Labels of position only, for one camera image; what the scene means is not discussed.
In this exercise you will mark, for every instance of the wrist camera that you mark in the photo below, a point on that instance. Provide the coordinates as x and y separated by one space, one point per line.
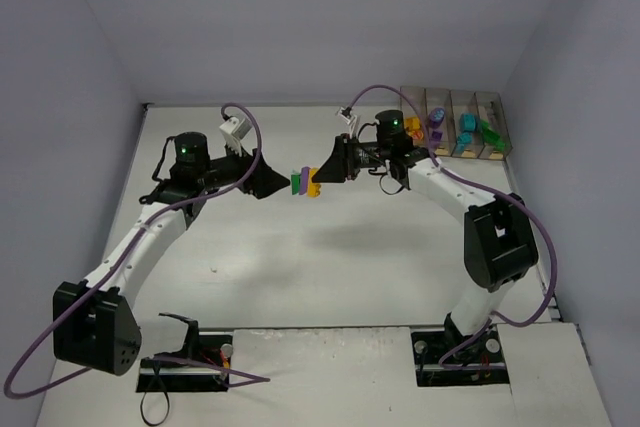
234 130
351 119

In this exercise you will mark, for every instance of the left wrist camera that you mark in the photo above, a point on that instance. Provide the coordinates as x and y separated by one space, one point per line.
234 130

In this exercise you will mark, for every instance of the small yellow square lego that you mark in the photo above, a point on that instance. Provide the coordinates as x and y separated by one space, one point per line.
412 123

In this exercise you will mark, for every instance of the purple slanted lego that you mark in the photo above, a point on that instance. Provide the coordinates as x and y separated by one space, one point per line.
304 180

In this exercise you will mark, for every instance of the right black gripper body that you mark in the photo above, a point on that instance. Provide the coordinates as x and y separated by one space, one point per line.
345 159

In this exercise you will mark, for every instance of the purple oval paw lego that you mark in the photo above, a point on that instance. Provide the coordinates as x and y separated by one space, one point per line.
436 117

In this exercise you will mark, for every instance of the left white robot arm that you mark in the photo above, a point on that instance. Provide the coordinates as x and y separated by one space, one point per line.
94 322

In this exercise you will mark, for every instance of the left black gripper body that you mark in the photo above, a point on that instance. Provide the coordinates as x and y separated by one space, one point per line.
252 173

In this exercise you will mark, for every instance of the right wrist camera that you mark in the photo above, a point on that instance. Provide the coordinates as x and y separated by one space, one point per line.
351 119

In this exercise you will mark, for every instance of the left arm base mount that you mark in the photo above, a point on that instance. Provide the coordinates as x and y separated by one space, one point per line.
212 348

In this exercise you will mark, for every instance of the yellow cyan lego top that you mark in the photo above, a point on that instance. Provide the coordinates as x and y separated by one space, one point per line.
313 188

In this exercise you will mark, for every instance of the clear bin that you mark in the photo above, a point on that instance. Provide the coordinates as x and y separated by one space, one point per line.
440 97
491 110
466 102
413 104

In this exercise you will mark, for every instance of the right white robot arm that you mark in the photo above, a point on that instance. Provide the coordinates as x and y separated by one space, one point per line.
498 242

